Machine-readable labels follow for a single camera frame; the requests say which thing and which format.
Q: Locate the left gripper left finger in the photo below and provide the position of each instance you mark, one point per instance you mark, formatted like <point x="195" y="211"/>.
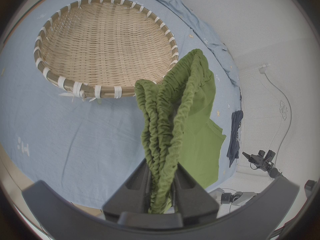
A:
<point x="132" y="199"/>

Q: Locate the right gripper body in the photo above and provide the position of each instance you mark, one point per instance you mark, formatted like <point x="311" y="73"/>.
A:
<point x="255" y="160"/>

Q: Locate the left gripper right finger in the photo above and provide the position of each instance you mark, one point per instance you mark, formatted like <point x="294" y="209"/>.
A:
<point x="197" y="201"/>

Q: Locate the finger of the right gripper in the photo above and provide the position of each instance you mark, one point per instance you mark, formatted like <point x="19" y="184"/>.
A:
<point x="246" y="156"/>

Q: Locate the green shorts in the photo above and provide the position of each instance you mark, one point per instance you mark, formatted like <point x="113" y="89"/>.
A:
<point x="195" y="134"/>

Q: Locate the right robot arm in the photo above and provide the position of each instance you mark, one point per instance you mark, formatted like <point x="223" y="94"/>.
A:
<point x="273" y="172"/>

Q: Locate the round woven basket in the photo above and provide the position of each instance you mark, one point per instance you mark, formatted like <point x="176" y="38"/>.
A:
<point x="105" y="49"/>

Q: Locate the dark blue T-shirt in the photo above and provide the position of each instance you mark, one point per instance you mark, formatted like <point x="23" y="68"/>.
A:
<point x="235" y="134"/>

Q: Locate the pale blue quilt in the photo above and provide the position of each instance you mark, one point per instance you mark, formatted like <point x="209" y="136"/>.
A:
<point x="200" y="29"/>

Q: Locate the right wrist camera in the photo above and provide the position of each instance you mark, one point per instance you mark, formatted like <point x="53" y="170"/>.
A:
<point x="267" y="155"/>

